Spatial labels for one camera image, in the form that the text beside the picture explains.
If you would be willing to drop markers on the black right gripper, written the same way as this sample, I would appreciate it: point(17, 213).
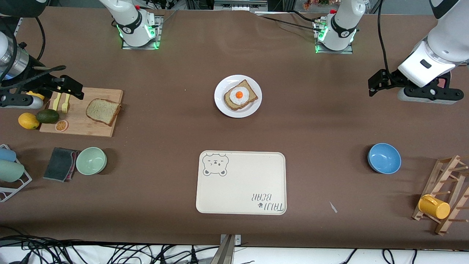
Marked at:
point(36, 80)

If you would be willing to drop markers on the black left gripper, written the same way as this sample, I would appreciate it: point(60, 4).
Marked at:
point(390, 78)

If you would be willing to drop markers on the brown bread slice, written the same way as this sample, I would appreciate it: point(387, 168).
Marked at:
point(251, 94)
point(100, 110)

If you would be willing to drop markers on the fried egg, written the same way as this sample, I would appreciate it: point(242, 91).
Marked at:
point(239, 94)

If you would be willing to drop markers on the white round plate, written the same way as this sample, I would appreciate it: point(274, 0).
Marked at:
point(220, 102)

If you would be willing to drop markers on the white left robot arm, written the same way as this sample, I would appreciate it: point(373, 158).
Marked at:
point(445, 44)

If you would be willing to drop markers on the yellow plastic fork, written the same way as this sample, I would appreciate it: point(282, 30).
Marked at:
point(65, 107)

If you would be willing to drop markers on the yellow plastic knife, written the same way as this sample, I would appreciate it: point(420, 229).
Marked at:
point(56, 102)

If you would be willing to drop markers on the wooden cutting board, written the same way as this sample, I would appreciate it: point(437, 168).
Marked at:
point(78, 121)

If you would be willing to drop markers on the yellow lemon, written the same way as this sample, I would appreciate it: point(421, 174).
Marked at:
point(36, 96)
point(28, 121)

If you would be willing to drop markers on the dark green avocado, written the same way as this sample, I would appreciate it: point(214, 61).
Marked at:
point(47, 116)

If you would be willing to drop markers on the orange slice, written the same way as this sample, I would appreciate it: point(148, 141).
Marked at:
point(61, 126)

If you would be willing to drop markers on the blue bowl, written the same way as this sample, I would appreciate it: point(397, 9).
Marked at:
point(384, 158)

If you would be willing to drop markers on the pale green bowl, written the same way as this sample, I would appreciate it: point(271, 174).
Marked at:
point(91, 161)

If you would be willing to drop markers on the grey folded cloth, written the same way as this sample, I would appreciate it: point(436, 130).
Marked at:
point(58, 164)

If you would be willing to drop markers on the light blue cup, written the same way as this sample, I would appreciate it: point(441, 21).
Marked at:
point(6, 154)

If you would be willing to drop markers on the pale green cup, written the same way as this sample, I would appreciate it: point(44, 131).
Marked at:
point(11, 171)

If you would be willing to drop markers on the red orange artificial flowers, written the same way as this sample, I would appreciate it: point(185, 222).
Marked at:
point(311, 4)

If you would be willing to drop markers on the wooden mug rack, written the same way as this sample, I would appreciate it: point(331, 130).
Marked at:
point(454, 172)

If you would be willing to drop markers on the small white paper scrap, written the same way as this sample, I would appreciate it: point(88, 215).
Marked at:
point(333, 207)

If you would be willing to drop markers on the yellow mug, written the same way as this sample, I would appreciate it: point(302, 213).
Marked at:
point(434, 207)

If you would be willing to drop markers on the cream bear print tray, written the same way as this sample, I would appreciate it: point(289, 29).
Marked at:
point(242, 187)

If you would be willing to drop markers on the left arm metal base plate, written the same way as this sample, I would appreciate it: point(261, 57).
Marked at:
point(335, 52)

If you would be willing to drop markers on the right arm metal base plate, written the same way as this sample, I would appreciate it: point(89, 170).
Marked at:
point(158, 36)

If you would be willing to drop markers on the grey metal frame beam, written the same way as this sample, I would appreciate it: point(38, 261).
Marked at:
point(240, 5)

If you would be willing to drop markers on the grey metal post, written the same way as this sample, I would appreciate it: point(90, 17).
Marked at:
point(227, 253)

